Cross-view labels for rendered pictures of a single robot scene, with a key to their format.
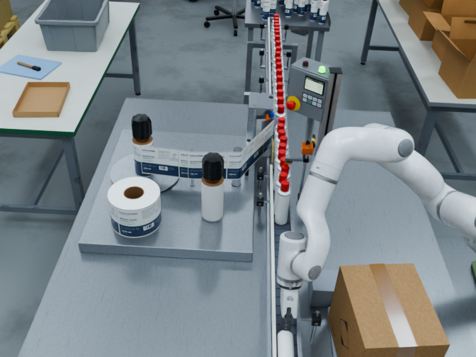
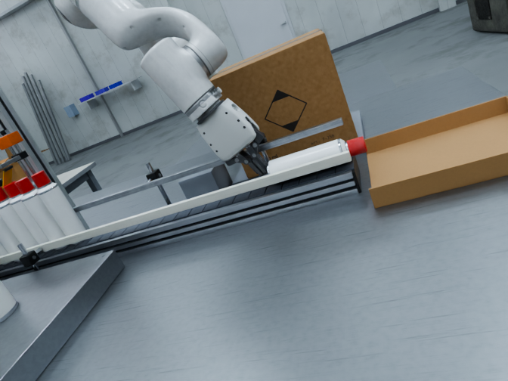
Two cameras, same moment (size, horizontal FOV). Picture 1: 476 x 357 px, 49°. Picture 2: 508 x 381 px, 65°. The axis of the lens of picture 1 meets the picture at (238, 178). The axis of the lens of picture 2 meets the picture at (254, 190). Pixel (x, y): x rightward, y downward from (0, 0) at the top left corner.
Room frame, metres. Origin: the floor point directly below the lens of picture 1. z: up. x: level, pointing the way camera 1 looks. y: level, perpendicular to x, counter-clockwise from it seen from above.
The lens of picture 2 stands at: (0.78, 0.61, 1.19)
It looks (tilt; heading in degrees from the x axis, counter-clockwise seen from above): 20 degrees down; 290
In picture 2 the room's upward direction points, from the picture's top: 24 degrees counter-clockwise
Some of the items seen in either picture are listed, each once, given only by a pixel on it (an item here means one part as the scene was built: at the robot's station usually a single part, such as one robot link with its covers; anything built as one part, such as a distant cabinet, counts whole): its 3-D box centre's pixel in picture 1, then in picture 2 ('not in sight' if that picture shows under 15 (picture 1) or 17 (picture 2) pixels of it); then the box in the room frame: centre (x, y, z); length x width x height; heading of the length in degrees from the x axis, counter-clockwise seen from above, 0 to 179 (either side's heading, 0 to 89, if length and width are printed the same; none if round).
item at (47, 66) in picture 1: (28, 66); not in sight; (2.97, 1.34, 0.81); 0.32 x 0.24 x 0.01; 75
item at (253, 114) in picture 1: (261, 125); not in sight; (2.10, -0.09, 1.01); 0.14 x 0.13 x 0.26; 179
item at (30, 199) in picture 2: (280, 194); (43, 213); (1.64, -0.18, 0.98); 0.05 x 0.05 x 0.20
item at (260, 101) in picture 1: (261, 100); not in sight; (2.10, -0.09, 1.14); 0.14 x 0.11 x 0.01; 179
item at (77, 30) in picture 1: (77, 20); not in sight; (3.49, 1.16, 0.91); 0.60 x 0.40 x 0.22; 3
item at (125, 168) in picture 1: (145, 173); not in sight; (1.85, 0.42, 0.89); 0.31 x 0.31 x 0.01
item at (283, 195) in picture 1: (282, 202); (60, 207); (1.58, -0.18, 0.98); 0.05 x 0.05 x 0.20
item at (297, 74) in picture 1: (312, 90); not in sight; (1.78, -0.27, 1.38); 0.17 x 0.10 x 0.19; 55
